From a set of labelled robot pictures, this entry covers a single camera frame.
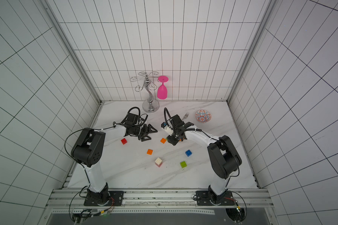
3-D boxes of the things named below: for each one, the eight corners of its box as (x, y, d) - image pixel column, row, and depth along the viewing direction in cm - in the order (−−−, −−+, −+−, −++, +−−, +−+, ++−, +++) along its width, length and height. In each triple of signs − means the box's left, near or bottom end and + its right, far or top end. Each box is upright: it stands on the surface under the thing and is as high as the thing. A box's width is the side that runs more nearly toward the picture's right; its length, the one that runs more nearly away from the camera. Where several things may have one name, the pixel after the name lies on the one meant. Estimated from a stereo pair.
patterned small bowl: (195, 122, 107) (196, 119, 103) (194, 112, 113) (195, 109, 110) (210, 122, 107) (212, 119, 103) (208, 112, 113) (209, 109, 110)
